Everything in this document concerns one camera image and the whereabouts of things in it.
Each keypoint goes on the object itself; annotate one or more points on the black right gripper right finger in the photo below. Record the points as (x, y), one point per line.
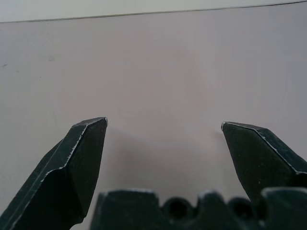
(259, 158)

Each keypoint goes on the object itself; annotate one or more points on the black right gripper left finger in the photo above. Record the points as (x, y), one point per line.
(64, 172)

